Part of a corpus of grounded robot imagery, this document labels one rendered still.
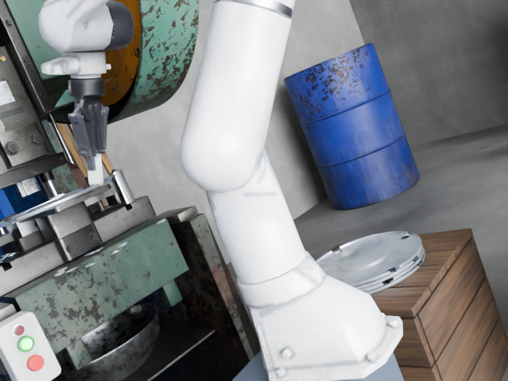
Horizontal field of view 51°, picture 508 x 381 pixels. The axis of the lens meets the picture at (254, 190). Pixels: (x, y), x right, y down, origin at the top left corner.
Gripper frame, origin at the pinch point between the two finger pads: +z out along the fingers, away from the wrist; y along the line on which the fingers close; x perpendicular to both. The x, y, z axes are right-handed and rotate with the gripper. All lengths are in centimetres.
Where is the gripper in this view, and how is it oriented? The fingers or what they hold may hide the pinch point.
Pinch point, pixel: (94, 169)
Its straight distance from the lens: 124.7
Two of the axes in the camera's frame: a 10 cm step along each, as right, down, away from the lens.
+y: 2.6, -2.7, 9.3
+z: 0.1, 9.6, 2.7
